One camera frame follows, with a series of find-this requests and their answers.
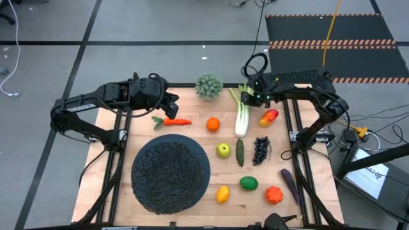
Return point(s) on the black power adapter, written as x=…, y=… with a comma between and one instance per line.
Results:
x=351, y=135

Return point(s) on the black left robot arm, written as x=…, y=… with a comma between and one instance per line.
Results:
x=80, y=107

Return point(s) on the green toy apple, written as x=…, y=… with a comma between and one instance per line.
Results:
x=223, y=150

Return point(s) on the red yellow toy mango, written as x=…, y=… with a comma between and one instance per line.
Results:
x=269, y=117

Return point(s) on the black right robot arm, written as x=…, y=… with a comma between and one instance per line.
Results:
x=334, y=105

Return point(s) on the orange toy carrot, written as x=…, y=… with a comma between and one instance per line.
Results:
x=177, y=121

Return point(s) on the dark purple toy grapes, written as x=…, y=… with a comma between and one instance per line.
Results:
x=261, y=150

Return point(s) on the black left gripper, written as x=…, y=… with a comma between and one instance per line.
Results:
x=145, y=92

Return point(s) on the black hazard-striped floor mat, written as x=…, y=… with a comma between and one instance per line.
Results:
x=303, y=64
x=303, y=28

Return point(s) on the dark green toy cucumber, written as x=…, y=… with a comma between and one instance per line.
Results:
x=240, y=153

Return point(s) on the black office chair base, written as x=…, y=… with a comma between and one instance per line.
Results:
x=8, y=18

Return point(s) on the potted green succulent plant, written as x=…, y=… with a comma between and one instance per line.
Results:
x=209, y=85

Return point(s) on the yellow toy lemon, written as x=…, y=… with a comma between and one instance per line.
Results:
x=223, y=194

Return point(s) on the round dark blue placemat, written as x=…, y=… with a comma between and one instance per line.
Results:
x=191, y=147

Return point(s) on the green white toy celery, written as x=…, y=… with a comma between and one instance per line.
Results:
x=242, y=124

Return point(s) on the purple toy eggplant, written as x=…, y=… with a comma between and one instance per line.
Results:
x=290, y=185

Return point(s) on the orange toy orange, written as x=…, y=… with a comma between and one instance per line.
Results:
x=213, y=124

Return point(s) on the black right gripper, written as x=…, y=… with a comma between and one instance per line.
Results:
x=260, y=89

